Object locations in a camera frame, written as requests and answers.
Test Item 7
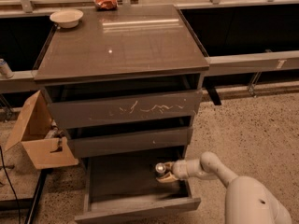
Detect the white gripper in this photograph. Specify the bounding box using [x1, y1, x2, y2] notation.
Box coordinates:
[157, 160, 189, 183]

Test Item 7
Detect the blue silver redbull can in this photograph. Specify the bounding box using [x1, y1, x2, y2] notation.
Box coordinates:
[155, 163, 166, 177]

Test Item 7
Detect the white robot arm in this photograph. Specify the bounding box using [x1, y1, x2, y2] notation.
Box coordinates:
[155, 151, 292, 224]

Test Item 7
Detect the grey bottom drawer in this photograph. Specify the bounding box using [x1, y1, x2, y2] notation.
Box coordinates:
[75, 147, 201, 224]

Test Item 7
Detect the grey drawer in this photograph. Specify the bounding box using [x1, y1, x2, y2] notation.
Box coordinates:
[49, 90, 202, 129]
[75, 147, 201, 224]
[68, 127, 193, 158]

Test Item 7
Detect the grey middle drawer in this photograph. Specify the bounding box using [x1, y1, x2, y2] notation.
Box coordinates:
[68, 127, 193, 158]

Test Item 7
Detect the grey drawer cabinet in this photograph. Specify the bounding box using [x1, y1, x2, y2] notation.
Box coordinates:
[33, 4, 210, 161]

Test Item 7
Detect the grey top drawer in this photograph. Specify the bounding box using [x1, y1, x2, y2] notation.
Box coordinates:
[49, 90, 202, 129]

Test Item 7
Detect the can on left ledge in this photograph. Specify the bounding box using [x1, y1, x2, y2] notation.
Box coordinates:
[0, 59, 14, 78]

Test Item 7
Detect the cardboard box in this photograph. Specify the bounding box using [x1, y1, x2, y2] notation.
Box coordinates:
[5, 91, 78, 169]

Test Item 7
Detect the grey metal railing beam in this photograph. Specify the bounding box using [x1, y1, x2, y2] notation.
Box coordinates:
[206, 50, 299, 77]

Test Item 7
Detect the red crumpled snack bag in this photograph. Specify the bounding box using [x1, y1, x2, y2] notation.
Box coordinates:
[93, 0, 118, 10]

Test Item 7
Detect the white bowl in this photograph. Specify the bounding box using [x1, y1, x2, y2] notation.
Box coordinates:
[50, 9, 83, 29]

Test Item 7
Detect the black cable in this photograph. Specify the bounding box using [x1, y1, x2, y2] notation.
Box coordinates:
[0, 145, 22, 224]

